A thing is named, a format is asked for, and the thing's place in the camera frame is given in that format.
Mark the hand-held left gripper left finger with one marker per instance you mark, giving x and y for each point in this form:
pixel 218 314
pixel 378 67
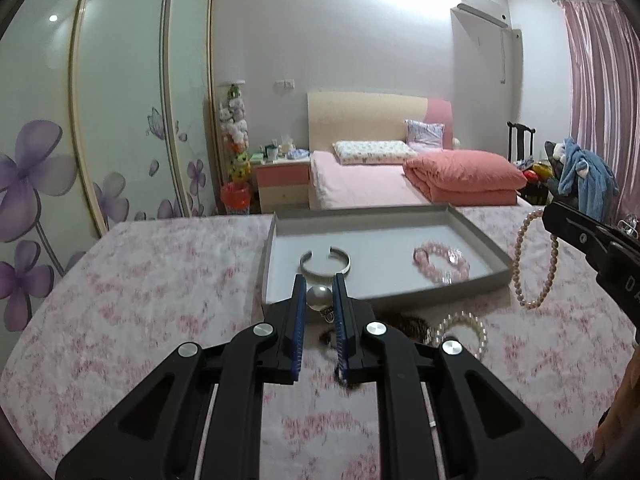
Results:
pixel 300 310

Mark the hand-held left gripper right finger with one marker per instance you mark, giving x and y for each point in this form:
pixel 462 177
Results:
pixel 340 310

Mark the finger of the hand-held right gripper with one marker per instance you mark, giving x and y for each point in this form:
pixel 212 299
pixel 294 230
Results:
pixel 575 230

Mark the large pearl earring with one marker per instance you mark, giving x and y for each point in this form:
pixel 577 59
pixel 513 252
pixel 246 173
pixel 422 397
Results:
pixel 319 299

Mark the grey jewelry tray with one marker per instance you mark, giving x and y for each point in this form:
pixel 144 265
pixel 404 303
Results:
pixel 380 255

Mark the person's right hand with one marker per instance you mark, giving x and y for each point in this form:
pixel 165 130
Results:
pixel 622 420

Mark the silver metal rack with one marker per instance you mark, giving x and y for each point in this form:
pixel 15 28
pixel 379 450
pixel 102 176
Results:
pixel 629 225

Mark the blue plush garment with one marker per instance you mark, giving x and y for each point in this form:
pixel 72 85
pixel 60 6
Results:
pixel 587 170

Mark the folded pink quilt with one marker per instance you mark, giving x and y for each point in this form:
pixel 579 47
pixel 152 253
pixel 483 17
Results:
pixel 465 175

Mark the pink bed with headboard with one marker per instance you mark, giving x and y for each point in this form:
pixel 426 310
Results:
pixel 360 185

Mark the red and blue waste bin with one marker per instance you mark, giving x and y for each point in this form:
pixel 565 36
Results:
pixel 235 200

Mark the pink and cream nightstand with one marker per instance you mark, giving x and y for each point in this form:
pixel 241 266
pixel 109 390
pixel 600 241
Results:
pixel 282 182

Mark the pink curtain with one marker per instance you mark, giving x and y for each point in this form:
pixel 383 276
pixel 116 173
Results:
pixel 600 85

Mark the blue cloth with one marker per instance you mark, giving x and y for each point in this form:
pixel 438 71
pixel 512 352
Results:
pixel 298 154

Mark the floral print pillow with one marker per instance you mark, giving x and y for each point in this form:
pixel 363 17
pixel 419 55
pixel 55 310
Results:
pixel 372 152

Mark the purple print pillow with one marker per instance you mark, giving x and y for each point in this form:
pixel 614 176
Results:
pixel 425 135

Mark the plush toy tower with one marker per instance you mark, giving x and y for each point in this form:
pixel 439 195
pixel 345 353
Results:
pixel 235 130

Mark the white air conditioner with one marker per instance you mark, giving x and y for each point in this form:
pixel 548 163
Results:
pixel 482 7

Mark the flower print sliding wardrobe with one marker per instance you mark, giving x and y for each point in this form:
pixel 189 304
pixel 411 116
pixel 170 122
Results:
pixel 125 110

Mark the white wall socket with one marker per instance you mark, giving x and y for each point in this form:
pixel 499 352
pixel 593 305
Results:
pixel 284 85

